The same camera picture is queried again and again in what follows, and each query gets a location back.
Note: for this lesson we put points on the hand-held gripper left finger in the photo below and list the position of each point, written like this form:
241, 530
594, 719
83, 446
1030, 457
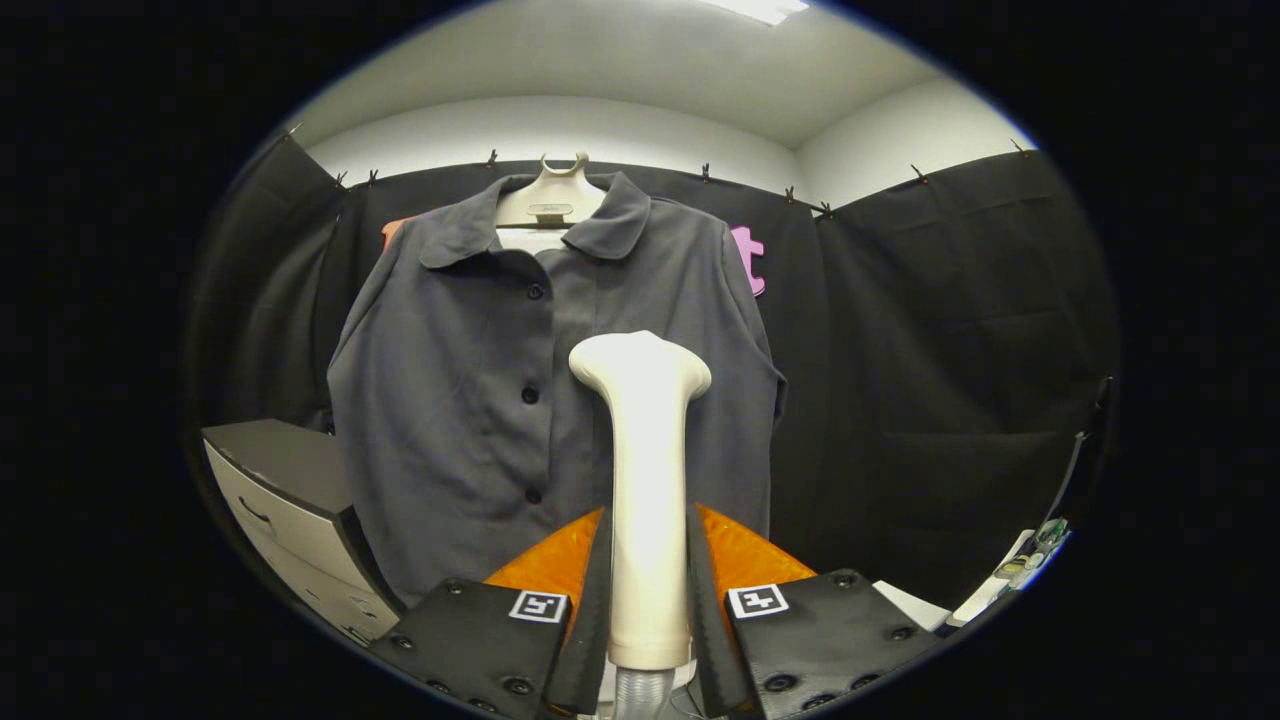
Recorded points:
590, 640

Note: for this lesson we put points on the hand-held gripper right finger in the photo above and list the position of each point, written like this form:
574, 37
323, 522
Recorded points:
708, 640

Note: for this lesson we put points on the dark grey button shirt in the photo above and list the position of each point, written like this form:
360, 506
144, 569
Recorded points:
450, 400

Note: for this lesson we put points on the cream plastic clothes hanger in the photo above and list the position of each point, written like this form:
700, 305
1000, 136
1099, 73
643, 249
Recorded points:
550, 195

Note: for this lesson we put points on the white paper sheet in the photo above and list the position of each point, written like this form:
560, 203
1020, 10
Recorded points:
910, 605

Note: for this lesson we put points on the white panel edge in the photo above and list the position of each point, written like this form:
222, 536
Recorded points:
995, 585

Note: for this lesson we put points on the grey drawer cabinet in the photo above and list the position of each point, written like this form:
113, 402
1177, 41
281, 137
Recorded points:
290, 500

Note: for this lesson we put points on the row of backdrop clips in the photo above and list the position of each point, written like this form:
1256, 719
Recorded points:
491, 160

